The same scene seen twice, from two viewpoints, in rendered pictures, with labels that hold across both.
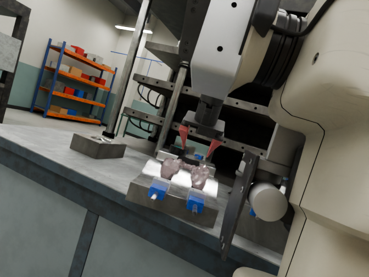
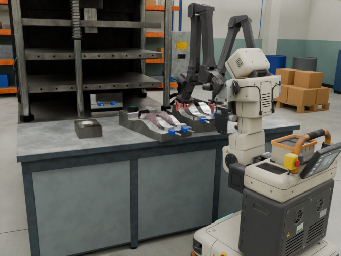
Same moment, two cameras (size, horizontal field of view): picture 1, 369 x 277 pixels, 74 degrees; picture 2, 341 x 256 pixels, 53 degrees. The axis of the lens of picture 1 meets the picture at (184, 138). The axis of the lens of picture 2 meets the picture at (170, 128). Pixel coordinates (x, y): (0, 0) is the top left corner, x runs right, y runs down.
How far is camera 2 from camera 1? 1.74 m
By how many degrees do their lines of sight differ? 44
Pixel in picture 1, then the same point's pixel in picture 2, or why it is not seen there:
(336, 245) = (250, 120)
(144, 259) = (166, 163)
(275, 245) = (210, 129)
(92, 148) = (97, 131)
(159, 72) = not seen: outside the picture
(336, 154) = (247, 106)
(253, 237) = (203, 130)
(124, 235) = (154, 159)
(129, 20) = not seen: outside the picture
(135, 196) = (165, 138)
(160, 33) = not seen: outside the picture
